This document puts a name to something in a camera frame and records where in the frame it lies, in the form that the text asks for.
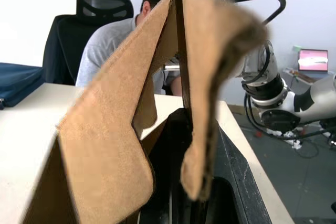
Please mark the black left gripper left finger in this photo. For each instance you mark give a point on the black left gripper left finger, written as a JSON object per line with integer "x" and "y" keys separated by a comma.
{"x": 170, "y": 150}

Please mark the person in grey shirt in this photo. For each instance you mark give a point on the person in grey shirt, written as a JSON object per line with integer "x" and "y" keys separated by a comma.
{"x": 110, "y": 40}

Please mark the black mesh office chair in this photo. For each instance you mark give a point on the black mesh office chair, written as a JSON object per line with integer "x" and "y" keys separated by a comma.
{"x": 63, "y": 51}

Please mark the silver metal bar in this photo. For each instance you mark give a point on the silver metal bar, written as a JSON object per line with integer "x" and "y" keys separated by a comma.
{"x": 172, "y": 66}

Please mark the dark blue fabric bag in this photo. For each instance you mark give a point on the dark blue fabric bag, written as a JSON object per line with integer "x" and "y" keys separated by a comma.
{"x": 18, "y": 85}

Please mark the white crumpled paper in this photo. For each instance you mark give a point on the white crumpled paper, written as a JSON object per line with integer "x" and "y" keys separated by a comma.
{"x": 294, "y": 141}

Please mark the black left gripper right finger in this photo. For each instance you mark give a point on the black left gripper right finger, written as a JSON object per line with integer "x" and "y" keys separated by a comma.
{"x": 236, "y": 187}

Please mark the laptop with pink screen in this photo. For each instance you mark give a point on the laptop with pink screen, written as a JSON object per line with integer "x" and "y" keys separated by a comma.
{"x": 313, "y": 60}

